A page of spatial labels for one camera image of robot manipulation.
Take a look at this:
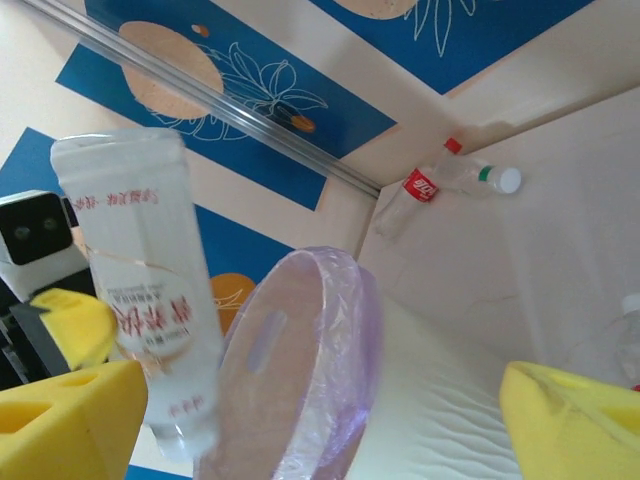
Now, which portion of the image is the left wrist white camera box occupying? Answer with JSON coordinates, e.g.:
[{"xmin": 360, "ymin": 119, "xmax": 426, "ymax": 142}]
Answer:
[{"xmin": 0, "ymin": 188, "xmax": 94, "ymax": 304}]

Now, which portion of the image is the clear cola bottle red label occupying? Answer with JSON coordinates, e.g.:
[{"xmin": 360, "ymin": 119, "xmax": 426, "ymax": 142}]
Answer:
[{"xmin": 372, "ymin": 137, "xmax": 464, "ymax": 241}]

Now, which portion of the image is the purple plastic bin liner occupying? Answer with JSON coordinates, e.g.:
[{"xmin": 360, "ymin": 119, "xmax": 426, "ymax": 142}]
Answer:
[{"xmin": 192, "ymin": 244, "xmax": 386, "ymax": 480}]

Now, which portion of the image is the aluminium frame post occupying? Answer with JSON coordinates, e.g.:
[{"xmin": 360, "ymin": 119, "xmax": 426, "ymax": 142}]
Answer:
[{"xmin": 17, "ymin": 0, "xmax": 385, "ymax": 200}]

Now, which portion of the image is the white plastic bin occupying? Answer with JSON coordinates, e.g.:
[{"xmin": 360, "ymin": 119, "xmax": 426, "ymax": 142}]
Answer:
[{"xmin": 192, "ymin": 244, "xmax": 531, "ymax": 480}]

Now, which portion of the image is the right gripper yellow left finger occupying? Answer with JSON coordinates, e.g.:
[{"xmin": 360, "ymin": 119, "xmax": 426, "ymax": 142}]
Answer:
[{"xmin": 0, "ymin": 358, "xmax": 150, "ymax": 480}]

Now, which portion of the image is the clear bottle white red-text label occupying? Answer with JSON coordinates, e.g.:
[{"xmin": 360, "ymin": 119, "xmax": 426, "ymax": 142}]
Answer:
[{"xmin": 49, "ymin": 127, "xmax": 225, "ymax": 464}]

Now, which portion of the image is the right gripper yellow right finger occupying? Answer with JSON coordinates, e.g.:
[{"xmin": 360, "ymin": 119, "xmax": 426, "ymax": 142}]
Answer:
[{"xmin": 498, "ymin": 359, "xmax": 640, "ymax": 480}]

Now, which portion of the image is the clear bottle white cap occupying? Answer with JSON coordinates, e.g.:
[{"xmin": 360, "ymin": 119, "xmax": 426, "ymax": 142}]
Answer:
[{"xmin": 432, "ymin": 157, "xmax": 523, "ymax": 199}]

